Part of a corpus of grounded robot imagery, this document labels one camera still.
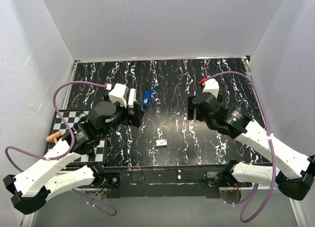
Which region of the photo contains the black white checkerboard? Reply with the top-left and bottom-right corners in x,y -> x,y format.
49,110 -> 106,169

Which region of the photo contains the purple cable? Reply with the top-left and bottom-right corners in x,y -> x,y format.
200,71 -> 276,223
4,81 -> 118,217

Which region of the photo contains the white plastic stick tool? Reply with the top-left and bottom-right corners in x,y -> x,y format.
127,88 -> 136,108

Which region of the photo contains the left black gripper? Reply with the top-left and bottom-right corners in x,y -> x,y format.
100,93 -> 145,139

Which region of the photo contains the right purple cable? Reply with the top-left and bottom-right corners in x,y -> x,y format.
200,71 -> 276,223

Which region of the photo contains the blue black stapler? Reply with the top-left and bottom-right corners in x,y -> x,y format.
142,90 -> 153,108

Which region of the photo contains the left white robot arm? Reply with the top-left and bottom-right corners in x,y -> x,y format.
3,101 -> 145,215

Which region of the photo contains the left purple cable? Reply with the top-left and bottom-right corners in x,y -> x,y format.
4,81 -> 118,217

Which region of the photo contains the wooden toy hammer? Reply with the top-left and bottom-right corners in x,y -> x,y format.
46,131 -> 62,144

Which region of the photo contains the white staple box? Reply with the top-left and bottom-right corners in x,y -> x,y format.
156,139 -> 167,147

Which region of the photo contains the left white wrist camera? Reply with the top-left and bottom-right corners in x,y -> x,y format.
108,83 -> 129,108

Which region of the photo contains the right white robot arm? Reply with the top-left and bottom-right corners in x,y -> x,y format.
188,92 -> 315,201

